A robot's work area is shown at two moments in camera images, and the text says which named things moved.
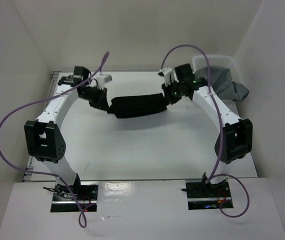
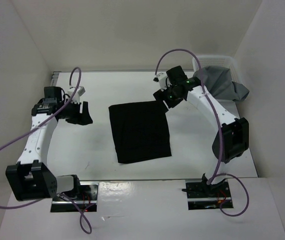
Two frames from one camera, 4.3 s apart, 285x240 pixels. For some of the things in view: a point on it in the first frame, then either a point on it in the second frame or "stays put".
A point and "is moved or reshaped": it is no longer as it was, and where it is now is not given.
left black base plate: x=86 y=194 stays put
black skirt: x=130 y=106 is moved or reshaped
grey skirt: x=221 y=83 stays put
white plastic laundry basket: x=200 y=62 stays put
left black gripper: x=101 y=103 to x=84 y=119
